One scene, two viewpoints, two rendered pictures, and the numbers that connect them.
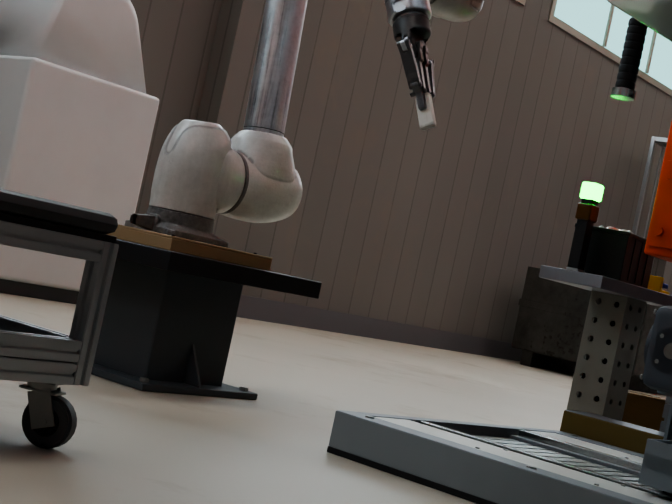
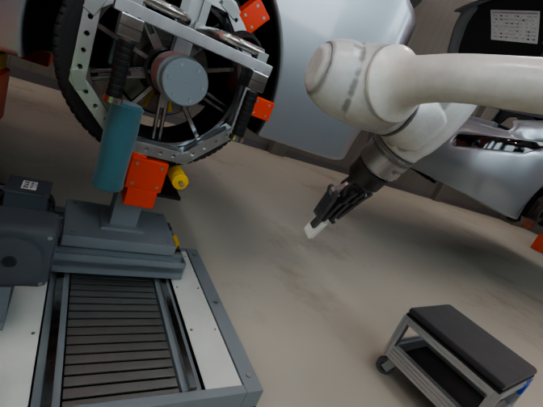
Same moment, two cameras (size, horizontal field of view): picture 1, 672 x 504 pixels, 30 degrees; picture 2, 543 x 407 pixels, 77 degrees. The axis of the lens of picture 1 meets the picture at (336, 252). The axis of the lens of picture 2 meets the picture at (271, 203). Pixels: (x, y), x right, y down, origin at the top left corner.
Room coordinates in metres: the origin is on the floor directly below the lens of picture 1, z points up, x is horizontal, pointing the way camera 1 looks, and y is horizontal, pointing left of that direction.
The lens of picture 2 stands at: (3.22, -0.03, 0.90)
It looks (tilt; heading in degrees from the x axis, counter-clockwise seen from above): 16 degrees down; 195
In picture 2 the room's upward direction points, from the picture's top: 22 degrees clockwise
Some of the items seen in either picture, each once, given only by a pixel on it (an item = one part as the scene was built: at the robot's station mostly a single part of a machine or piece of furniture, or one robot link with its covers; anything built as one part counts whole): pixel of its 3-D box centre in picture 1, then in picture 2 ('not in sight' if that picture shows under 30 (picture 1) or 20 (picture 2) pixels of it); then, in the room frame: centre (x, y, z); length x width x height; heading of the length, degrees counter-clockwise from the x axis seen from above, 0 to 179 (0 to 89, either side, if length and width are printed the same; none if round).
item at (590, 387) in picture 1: (601, 379); not in sight; (3.10, -0.71, 0.21); 0.10 x 0.10 x 0.42; 48
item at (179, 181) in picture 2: not in sight; (174, 170); (2.09, -0.74, 0.51); 0.29 x 0.06 x 0.06; 48
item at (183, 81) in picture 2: not in sight; (178, 77); (2.30, -0.69, 0.85); 0.21 x 0.14 x 0.14; 48
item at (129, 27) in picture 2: not in sight; (128, 27); (2.51, -0.70, 0.93); 0.09 x 0.05 x 0.05; 48
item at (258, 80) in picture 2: not in sight; (252, 79); (2.26, -0.47, 0.93); 0.09 x 0.05 x 0.05; 48
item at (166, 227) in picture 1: (172, 223); not in sight; (2.87, 0.38, 0.36); 0.22 x 0.18 x 0.06; 136
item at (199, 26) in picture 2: not in sight; (233, 31); (2.26, -0.58, 1.03); 0.19 x 0.18 x 0.11; 48
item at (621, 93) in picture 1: (631, 56); (244, 115); (2.28, -0.45, 0.83); 0.04 x 0.04 x 0.16
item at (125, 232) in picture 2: not in sight; (127, 201); (2.14, -0.87, 0.32); 0.40 x 0.30 x 0.28; 138
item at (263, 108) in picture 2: not in sight; (257, 106); (2.01, -0.53, 0.85); 0.09 x 0.08 x 0.07; 138
